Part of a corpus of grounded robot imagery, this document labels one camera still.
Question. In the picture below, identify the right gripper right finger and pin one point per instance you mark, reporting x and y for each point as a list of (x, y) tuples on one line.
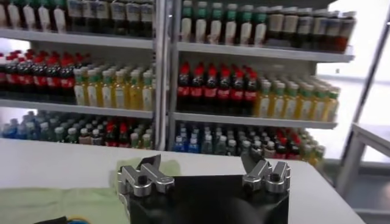
[(262, 175)]

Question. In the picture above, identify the yellow tea bottle green label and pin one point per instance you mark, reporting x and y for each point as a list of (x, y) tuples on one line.
[(278, 106), (319, 155), (292, 106), (319, 108), (306, 153), (332, 108), (263, 105), (107, 94), (121, 95), (147, 142), (93, 93), (305, 107), (135, 141), (135, 95), (80, 92), (147, 96)]

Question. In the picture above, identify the red-cap cola bottle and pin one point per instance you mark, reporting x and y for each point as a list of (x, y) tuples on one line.
[(123, 138), (198, 92), (26, 80), (53, 82), (250, 95), (224, 93), (211, 92), (40, 81), (294, 151), (2, 76), (12, 79), (110, 137), (237, 95), (184, 91), (281, 150), (67, 82)]

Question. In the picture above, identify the white-label dark drink bottle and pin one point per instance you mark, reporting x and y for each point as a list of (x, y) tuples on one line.
[(333, 30), (88, 12), (347, 30), (304, 27), (133, 12), (118, 12), (147, 12), (74, 12), (103, 12)]

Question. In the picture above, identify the grey frame side table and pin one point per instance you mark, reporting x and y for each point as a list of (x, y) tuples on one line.
[(350, 170)]

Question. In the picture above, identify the green t-shirt with red print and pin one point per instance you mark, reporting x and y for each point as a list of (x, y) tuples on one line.
[(61, 204)]

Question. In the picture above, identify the beige-label dark drink bottle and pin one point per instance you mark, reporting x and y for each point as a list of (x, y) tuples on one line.
[(319, 29), (275, 25), (290, 26)]

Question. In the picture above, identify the clear water bottle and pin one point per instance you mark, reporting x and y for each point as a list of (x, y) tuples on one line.
[(207, 146), (44, 133), (221, 146), (31, 132)]

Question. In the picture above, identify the grey metal shelf rack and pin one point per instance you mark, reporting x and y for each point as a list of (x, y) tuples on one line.
[(259, 51), (76, 39)]

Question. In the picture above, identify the black metal pole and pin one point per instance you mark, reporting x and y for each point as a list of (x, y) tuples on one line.
[(373, 67)]

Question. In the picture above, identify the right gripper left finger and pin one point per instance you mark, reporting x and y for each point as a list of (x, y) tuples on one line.
[(152, 176)]

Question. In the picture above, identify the blue water bottle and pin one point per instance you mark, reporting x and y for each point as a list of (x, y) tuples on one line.
[(9, 131), (193, 146), (179, 145)]

